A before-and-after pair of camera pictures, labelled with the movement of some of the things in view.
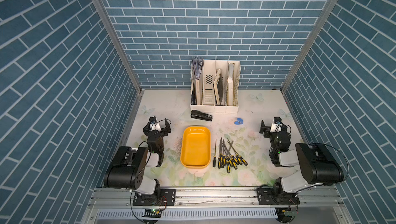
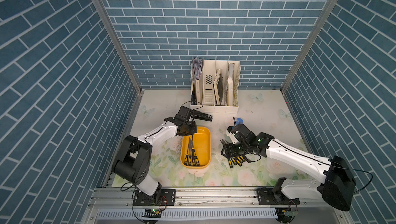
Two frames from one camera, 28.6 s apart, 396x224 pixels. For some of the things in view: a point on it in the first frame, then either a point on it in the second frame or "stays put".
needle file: [214, 160] to [186, 158]
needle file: [219, 159] to [190, 154]
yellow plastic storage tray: [195, 147] stays put
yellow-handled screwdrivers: [228, 164] to [197, 162]
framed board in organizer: [218, 88] stays put
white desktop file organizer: [215, 86] stays put
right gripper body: [267, 134] to [240, 148]
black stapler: [197, 114] stays put
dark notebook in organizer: [193, 96] stays put
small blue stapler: [240, 121] stays put
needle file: [224, 158] to [193, 154]
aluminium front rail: [212, 197] stays put
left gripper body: [163, 133] to [190, 128]
